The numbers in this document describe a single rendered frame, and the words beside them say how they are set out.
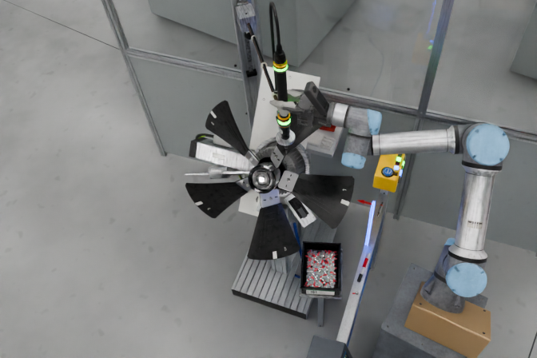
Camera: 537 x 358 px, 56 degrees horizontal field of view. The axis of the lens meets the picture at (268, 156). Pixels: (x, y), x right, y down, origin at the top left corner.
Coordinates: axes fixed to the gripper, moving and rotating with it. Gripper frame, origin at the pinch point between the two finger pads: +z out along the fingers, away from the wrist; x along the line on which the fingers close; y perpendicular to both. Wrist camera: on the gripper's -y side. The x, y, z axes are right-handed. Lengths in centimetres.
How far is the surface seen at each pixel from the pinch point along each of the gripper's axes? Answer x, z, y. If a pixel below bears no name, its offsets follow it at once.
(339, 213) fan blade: -6, -26, 52
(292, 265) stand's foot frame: 14, 5, 158
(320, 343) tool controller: -59, -34, 43
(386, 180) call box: 21, -39, 61
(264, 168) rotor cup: -2.2, 6.7, 40.1
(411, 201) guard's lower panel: 70, -53, 143
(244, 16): 47, 32, 8
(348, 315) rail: -33, -38, 81
